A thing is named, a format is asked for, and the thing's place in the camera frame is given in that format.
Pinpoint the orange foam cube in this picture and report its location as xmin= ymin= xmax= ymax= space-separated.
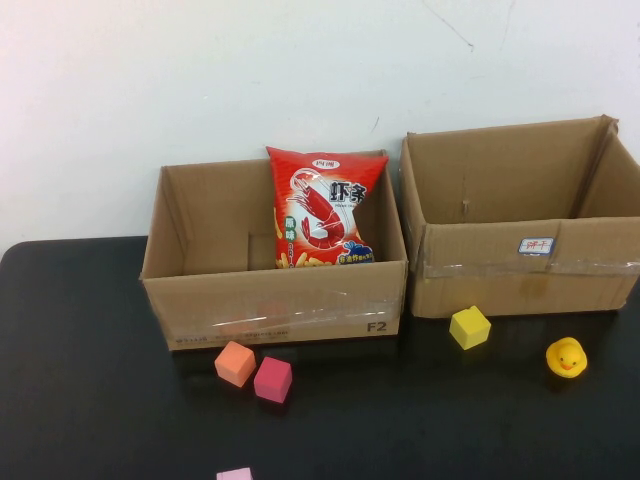
xmin=214 ymin=340 xmax=257 ymax=388

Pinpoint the magenta foam cube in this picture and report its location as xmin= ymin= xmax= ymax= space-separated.
xmin=253 ymin=355 xmax=294 ymax=403

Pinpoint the yellow foam cube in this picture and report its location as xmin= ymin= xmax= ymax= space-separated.
xmin=448 ymin=305 xmax=493 ymax=351

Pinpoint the cardboard box with white label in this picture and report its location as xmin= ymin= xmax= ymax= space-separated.
xmin=399 ymin=114 xmax=640 ymax=320

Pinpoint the red shrimp chips bag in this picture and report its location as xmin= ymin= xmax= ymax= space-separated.
xmin=265 ymin=144 xmax=391 ymax=270

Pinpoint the white label sticker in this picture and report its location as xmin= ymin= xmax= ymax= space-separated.
xmin=518 ymin=236 xmax=556 ymax=257

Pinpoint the yellow rubber duck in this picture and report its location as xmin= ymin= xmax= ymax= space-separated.
xmin=545 ymin=336 xmax=589 ymax=379

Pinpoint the cardboard box with F2 print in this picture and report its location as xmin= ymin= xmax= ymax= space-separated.
xmin=139 ymin=149 xmax=410 ymax=353

